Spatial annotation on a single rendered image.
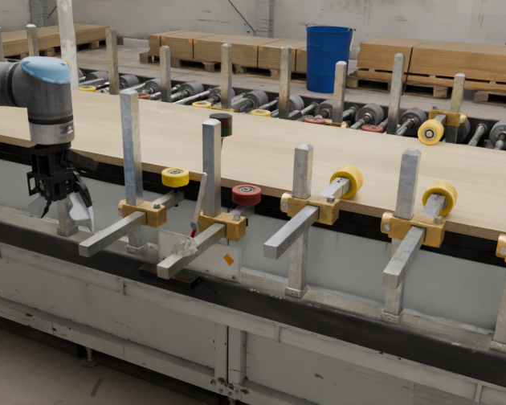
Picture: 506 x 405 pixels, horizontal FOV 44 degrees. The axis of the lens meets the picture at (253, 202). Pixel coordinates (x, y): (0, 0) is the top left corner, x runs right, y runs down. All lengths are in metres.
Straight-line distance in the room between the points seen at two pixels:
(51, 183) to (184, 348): 1.07
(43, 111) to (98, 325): 1.30
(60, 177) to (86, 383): 1.29
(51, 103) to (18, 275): 1.43
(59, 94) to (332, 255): 0.88
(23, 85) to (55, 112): 0.08
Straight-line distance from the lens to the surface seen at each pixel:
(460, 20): 8.62
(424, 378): 1.65
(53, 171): 1.36
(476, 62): 7.32
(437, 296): 1.74
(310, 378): 2.07
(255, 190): 1.71
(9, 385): 2.57
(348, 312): 1.56
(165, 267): 1.41
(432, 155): 2.15
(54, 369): 2.61
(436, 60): 7.38
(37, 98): 1.32
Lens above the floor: 1.52
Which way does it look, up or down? 22 degrees down
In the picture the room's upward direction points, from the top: 1 degrees clockwise
